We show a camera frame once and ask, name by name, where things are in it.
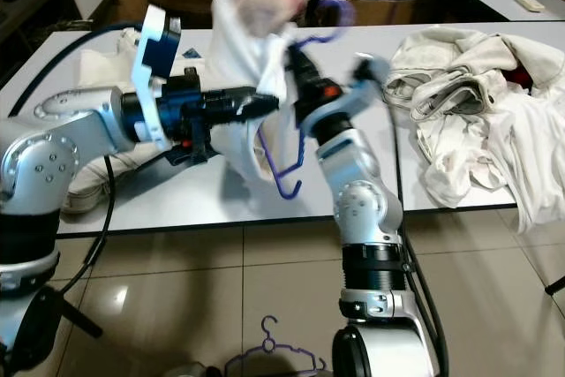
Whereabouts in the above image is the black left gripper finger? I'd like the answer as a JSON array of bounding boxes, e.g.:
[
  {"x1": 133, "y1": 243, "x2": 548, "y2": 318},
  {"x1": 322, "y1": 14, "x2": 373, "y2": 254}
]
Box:
[
  {"x1": 208, "y1": 109, "x2": 275, "y2": 127},
  {"x1": 208, "y1": 88, "x2": 279, "y2": 110}
]

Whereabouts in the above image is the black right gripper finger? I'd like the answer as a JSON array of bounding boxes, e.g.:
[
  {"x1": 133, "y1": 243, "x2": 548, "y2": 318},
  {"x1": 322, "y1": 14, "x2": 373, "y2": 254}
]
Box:
[{"x1": 287, "y1": 46, "x2": 319, "y2": 85}]

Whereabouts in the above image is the white garment with brown parts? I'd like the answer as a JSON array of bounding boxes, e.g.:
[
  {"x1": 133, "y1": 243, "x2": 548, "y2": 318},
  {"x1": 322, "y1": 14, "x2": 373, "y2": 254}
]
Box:
[{"x1": 212, "y1": 0, "x2": 310, "y2": 184}]

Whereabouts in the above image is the purple wire hanger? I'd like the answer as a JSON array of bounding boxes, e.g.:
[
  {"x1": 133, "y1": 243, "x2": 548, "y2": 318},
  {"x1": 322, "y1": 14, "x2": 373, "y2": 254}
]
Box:
[
  {"x1": 223, "y1": 315, "x2": 328, "y2": 376},
  {"x1": 260, "y1": 0, "x2": 354, "y2": 201}
]

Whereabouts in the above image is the cream garment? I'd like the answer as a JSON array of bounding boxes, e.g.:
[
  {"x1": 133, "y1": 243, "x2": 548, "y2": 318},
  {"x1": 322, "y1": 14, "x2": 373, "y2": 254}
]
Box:
[{"x1": 388, "y1": 28, "x2": 565, "y2": 122}]

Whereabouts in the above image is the beige remote control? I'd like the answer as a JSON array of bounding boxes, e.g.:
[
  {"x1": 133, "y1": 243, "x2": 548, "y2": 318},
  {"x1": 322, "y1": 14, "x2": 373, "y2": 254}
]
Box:
[{"x1": 516, "y1": 0, "x2": 549, "y2": 15}]

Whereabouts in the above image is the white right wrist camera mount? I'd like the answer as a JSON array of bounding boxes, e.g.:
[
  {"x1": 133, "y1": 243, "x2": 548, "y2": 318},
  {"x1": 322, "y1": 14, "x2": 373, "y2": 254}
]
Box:
[{"x1": 349, "y1": 52, "x2": 395, "y2": 113}]

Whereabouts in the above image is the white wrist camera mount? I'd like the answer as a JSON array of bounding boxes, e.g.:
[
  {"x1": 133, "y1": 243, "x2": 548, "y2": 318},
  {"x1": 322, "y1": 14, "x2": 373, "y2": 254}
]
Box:
[
  {"x1": 132, "y1": 4, "x2": 185, "y2": 154},
  {"x1": 349, "y1": 52, "x2": 395, "y2": 113}
]

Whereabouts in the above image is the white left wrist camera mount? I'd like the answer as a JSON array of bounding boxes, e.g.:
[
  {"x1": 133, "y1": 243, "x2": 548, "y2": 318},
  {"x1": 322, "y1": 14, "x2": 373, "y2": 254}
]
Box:
[{"x1": 132, "y1": 4, "x2": 185, "y2": 154}]

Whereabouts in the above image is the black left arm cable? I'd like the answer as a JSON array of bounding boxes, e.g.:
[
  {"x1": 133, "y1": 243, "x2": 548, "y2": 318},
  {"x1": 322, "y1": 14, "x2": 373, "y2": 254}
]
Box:
[{"x1": 44, "y1": 26, "x2": 147, "y2": 298}]

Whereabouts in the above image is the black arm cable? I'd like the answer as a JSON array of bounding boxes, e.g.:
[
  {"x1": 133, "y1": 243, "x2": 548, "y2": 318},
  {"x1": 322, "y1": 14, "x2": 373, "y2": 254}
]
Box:
[
  {"x1": 388, "y1": 103, "x2": 451, "y2": 377},
  {"x1": 44, "y1": 26, "x2": 147, "y2": 298}
]

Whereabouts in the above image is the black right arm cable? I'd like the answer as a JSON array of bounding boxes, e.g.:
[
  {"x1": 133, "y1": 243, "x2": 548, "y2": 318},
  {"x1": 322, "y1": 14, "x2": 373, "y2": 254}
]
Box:
[{"x1": 388, "y1": 103, "x2": 451, "y2": 377}]

